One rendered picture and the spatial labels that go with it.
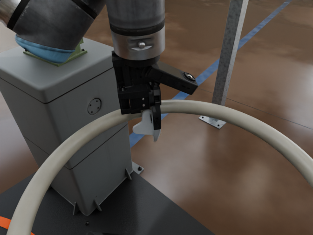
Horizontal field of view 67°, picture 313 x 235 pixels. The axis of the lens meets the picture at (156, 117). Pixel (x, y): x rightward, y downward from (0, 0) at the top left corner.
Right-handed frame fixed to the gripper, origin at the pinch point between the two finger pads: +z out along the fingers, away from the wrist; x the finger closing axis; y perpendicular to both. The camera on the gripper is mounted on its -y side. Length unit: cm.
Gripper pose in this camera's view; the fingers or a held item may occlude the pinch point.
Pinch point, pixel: (155, 127)
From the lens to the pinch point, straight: 56.0
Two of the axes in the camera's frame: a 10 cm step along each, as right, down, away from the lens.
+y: -9.9, 1.4, -1.0
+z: 0.3, 7.3, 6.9
